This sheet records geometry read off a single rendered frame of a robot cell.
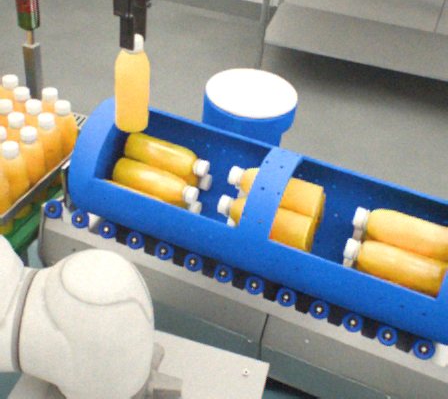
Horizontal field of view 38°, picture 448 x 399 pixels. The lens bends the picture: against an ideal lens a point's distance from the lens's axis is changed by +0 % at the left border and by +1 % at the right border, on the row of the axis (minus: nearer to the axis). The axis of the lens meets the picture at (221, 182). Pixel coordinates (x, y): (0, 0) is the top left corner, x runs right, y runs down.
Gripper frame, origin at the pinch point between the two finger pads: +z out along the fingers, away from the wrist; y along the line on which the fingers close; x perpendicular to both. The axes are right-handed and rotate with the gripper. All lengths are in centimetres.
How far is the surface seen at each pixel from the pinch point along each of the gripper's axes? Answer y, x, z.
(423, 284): -3, -67, 35
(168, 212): -8.8, -14.0, 34.8
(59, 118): 16, 29, 40
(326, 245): 13, -46, 48
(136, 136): 9.9, 3.9, 32.8
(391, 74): 308, -31, 146
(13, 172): -6, 28, 42
